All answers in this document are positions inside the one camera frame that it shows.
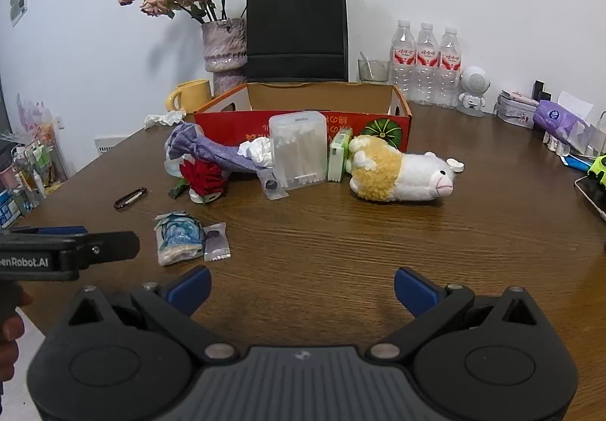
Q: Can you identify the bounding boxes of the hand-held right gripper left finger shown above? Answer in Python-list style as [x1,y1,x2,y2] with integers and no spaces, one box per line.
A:
[66,266,238,366]

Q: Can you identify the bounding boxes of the clear water bottle red label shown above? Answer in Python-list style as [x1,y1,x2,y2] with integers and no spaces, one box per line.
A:
[415,22,439,106]
[389,20,417,102]
[436,26,463,109]

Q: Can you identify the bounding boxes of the black paper bag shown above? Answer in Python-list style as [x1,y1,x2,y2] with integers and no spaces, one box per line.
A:
[245,0,350,83]

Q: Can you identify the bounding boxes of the red cardboard box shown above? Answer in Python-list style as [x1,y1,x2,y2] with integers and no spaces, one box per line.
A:
[193,81,412,153]

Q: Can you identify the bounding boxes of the red knitted flower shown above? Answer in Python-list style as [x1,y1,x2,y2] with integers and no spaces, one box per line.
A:
[169,160,227,217]

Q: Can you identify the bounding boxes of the small crumpled tissue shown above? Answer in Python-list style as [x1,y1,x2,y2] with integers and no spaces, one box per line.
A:
[144,109,187,129]

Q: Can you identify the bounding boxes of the small white vials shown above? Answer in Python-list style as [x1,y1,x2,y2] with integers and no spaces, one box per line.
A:
[542,131,575,157]

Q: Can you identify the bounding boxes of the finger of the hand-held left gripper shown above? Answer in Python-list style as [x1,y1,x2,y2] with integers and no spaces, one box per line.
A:
[9,225,89,237]
[61,231,141,271]

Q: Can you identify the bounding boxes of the white carton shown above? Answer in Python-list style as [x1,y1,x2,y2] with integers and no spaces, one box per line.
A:
[586,111,606,157]

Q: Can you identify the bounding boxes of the clear cotton swab box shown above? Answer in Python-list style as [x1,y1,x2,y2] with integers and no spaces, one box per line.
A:
[268,111,328,191]

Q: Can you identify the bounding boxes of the yellow white plush sheep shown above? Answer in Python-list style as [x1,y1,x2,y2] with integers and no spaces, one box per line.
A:
[347,134,455,204]

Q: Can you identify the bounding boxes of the clear sachet with dark bead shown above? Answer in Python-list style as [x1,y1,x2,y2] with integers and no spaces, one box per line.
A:
[257,169,289,201]

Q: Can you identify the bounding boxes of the yellow mug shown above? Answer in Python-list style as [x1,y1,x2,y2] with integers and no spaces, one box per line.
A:
[165,79,213,114]

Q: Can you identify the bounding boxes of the blue printed packet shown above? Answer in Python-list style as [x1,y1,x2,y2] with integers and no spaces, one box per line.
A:
[154,211,205,267]

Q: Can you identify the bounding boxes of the white tissue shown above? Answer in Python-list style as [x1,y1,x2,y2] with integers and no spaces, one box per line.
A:
[237,138,275,167]

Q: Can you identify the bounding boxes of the purple white ceramic vase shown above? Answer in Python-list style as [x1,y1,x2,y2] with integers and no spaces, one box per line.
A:
[201,17,249,97]

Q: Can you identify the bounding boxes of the purple tissue pack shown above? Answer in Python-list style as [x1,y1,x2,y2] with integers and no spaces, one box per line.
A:
[533,100,589,143]

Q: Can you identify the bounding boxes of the white wall outlet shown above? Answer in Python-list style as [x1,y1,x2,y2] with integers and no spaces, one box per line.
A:
[94,135,128,157]

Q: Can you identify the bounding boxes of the white robot figure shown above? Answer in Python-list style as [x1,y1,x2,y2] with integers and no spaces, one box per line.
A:
[456,65,491,117]

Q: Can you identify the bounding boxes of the small silver sachet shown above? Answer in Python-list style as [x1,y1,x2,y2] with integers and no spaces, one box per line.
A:
[203,223,232,262]

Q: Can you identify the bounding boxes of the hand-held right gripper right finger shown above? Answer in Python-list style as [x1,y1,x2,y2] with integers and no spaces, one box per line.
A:
[369,267,539,365]

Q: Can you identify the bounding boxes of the cluttered storage rack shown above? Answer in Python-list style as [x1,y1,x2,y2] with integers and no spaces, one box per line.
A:
[0,94,70,229]

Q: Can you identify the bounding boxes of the glass cup with spoon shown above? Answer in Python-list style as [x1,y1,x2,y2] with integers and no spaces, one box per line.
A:
[357,51,392,84]

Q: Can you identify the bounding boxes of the grey tin with pink case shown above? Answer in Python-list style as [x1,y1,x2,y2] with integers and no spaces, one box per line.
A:
[493,90,541,129]

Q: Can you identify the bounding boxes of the green white small box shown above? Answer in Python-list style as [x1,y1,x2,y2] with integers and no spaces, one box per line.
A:
[328,128,354,182]

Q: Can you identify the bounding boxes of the white paper sheet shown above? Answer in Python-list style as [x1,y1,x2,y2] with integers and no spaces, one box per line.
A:
[555,90,594,120]

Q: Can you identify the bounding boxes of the person's left hand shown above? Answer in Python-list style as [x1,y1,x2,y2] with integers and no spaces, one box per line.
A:
[0,290,34,396]

